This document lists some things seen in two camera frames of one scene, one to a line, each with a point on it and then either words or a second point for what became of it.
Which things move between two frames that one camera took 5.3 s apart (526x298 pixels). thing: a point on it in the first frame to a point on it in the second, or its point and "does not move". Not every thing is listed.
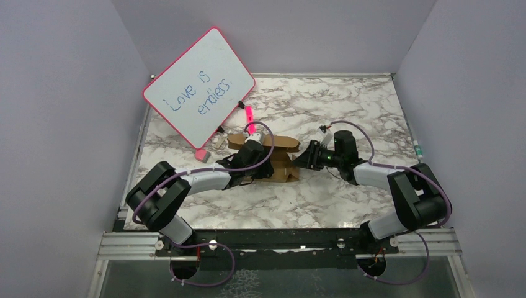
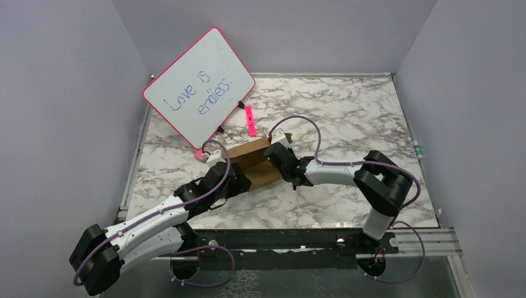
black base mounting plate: x=278 y=249 does not move
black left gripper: x=267 y=170 to x=239 y=185
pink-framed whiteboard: x=200 y=90 does not move
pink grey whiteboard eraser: x=202 y=155 does not move
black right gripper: x=309 y=158 to x=289 y=151
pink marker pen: x=249 y=118 does not move
